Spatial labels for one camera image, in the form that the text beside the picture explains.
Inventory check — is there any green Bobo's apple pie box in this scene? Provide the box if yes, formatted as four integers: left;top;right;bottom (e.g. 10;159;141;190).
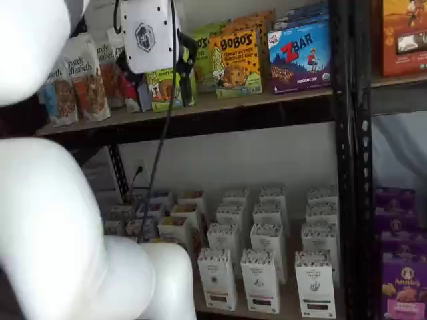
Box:
191;21;232;94
144;68;198;111

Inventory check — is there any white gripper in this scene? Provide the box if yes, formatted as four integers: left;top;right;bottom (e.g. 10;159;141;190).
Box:
115;0;198;108

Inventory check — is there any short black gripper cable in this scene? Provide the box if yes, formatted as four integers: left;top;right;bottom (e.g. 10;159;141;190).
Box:
112;0;124;35

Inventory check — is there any black metal shelf rack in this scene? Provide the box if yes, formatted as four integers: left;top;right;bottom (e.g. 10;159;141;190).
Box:
35;0;356;320
352;0;427;320

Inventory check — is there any white purely elizabeth granola bag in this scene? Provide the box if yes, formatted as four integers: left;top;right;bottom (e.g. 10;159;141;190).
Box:
106;28;127;57

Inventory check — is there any long black robot cable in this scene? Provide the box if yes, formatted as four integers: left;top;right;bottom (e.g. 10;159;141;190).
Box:
137;0;177;244

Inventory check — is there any yellow Bobo's peanut butter box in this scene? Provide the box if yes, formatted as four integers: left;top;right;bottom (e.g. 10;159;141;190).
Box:
208;29;264;99
230;9;278;67

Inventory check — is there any green Nature's Path oatmeal box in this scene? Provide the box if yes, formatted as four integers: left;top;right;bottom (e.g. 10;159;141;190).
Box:
106;205;136;221
103;219;126;236

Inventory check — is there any purple Annie's snack box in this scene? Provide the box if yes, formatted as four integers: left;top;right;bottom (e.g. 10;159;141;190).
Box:
373;188;416;209
380;229;427;254
381;248;427;320
373;206;427;234

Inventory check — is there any blue ZBar snack box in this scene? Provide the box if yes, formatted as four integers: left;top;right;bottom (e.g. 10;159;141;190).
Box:
266;26;332;96
272;2;331;34

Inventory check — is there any red purely elizabeth granola bag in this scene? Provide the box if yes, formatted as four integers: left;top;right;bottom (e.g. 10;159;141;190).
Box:
116;71;141;113

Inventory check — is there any white tea box dark strip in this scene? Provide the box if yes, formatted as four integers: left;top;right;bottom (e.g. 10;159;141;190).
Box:
301;222;338;258
294;250;337;319
306;186;338;206
305;202;338;228

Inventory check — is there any white tea box pink strip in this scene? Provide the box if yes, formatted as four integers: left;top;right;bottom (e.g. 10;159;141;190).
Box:
259;185;288;206
250;222;285;259
252;202;288;228
240;248;282;315

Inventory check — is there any white yellow purely elizabeth box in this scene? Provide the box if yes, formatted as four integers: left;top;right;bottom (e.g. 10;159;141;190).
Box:
169;203;201;231
176;189;205;208
146;237;189;249
157;216;193;247

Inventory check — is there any orange purely elizabeth granola bag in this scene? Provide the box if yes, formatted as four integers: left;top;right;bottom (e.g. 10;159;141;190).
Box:
94;39;126;109
63;34;111;123

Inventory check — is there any orange snack box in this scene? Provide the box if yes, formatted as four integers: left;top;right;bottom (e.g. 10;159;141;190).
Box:
382;0;427;78

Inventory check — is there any black power plug cord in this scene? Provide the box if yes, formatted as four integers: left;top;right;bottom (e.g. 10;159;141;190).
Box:
131;165;143;196

